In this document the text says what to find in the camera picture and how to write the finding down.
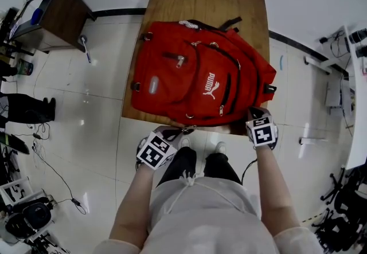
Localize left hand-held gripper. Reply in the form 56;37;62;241
136;128;184;171

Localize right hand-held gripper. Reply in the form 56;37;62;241
245;107;279;150

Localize red backpack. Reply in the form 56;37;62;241
130;16;278;135

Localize person's left forearm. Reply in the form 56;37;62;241
108;165;157;249

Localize person's right forearm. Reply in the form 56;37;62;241
255;146;300;238

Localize person's black trousers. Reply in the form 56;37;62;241
157;146;243;187

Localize white box under desk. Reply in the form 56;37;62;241
325;79;355;116

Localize person's white shirt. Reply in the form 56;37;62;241
93;177;325;254

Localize white desk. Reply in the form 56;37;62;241
299;25;367;170

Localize black office chair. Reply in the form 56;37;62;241
319;166;367;213

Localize yellow black floor tape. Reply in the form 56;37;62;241
300;212;322;224

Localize white and blue brush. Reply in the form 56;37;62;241
80;35;92;64

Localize black bottle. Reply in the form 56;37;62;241
348;28;367;44

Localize dark wooden cabinet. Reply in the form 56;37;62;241
8;0;97;53

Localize green can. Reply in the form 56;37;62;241
17;58;34;76

